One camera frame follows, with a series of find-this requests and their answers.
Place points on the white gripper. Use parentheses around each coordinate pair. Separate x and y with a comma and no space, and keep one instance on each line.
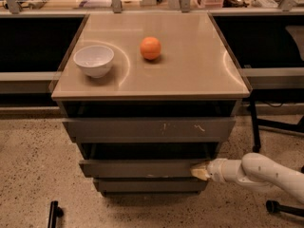
(215,170)

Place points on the grey drawer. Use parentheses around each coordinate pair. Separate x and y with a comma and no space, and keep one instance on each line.
(175,185)
(149,130)
(144,160)

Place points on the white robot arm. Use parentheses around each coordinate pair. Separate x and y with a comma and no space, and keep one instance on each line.
(254,172)

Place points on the grey drawer cabinet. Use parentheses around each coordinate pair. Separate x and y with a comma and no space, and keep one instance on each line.
(194,76)

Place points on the black caster leg right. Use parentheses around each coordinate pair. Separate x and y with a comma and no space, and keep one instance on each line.
(275,207)

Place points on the black table leg with caster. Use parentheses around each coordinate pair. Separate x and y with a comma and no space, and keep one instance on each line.
(257,123)

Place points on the orange ball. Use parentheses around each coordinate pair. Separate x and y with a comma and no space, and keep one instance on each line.
(150,48)

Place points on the white bowl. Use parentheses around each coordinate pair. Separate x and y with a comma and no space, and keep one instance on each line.
(94,61)

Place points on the black stand leg left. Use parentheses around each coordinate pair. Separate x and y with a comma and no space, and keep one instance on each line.
(55,212)

